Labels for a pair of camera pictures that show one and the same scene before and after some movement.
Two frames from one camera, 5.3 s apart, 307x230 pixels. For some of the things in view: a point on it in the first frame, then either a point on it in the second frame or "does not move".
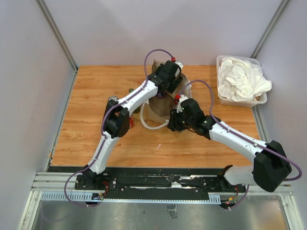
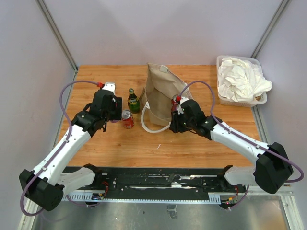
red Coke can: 131,123 → 174,104
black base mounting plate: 157,180 does not move
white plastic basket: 261,98 does not move
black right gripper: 173,124 does not move
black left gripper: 174,83 → 116,105
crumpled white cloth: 241,80 does not move
